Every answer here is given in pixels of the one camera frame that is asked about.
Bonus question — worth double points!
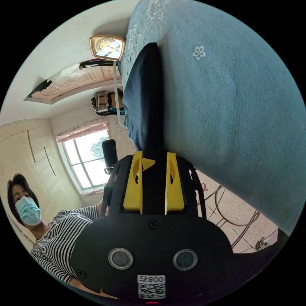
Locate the cream cupboard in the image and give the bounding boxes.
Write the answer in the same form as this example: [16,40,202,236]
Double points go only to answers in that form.
[0,118,81,242]

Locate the person's body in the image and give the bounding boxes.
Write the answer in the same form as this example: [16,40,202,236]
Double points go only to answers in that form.
[6,173,104,292]

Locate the window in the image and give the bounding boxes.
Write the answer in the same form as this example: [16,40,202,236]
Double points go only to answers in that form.
[60,130,113,190]

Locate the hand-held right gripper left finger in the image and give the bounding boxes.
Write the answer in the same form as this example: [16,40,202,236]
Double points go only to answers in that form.
[123,151,143,215]

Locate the gold framed wall clock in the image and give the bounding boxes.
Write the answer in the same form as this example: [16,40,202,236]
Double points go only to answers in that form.
[89,35,127,61]

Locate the pink curtain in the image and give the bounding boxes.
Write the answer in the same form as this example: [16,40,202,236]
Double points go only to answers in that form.
[56,120,110,144]

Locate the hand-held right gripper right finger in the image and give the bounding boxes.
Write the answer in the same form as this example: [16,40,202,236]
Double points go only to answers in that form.
[164,151,185,215]

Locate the white hanging cable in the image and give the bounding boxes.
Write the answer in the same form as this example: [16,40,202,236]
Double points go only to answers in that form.
[113,61,127,131]

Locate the black jeans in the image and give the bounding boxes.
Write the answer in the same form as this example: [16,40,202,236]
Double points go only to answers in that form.
[122,42,168,214]

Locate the bed with teal flowered sheet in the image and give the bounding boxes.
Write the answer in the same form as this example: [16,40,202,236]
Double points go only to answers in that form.
[116,0,306,237]

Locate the dark floor cable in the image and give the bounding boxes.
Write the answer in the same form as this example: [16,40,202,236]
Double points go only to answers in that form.
[202,184,261,249]

